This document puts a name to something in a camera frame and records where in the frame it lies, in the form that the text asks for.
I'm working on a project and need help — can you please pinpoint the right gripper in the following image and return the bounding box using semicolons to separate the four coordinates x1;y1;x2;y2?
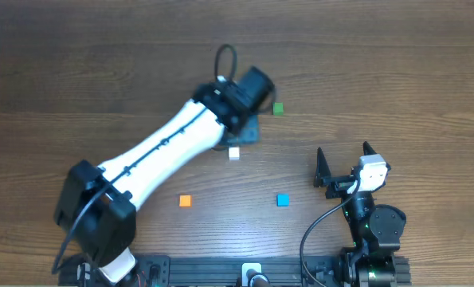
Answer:
313;141;378;200

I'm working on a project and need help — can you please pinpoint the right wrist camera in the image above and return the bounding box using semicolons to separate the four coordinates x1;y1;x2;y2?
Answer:
354;154;390;195

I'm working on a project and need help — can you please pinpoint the black cable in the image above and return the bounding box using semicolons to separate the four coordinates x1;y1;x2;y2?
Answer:
51;43;278;276
299;179;361;287

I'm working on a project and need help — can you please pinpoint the mounting rail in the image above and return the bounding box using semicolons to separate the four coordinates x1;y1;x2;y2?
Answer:
59;254;413;287

